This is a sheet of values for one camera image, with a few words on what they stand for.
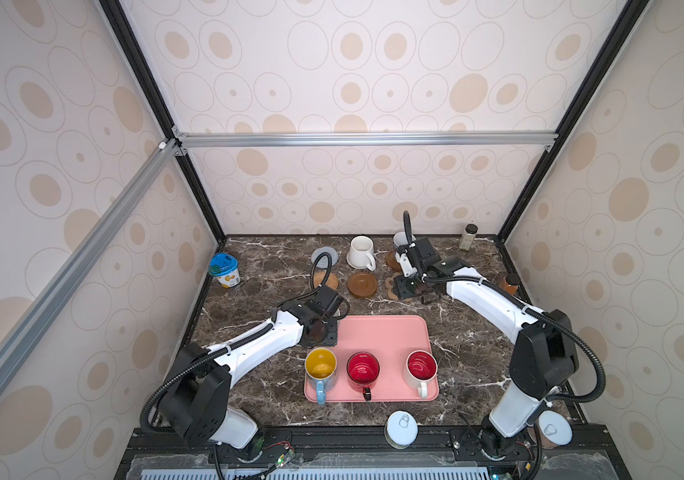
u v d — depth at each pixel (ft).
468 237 3.70
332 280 3.49
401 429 2.34
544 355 1.51
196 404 1.37
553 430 2.34
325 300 2.21
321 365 2.78
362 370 2.80
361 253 3.44
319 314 2.03
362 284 3.48
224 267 3.19
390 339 3.10
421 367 2.78
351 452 2.41
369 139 5.85
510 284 3.12
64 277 1.82
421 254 2.25
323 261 3.63
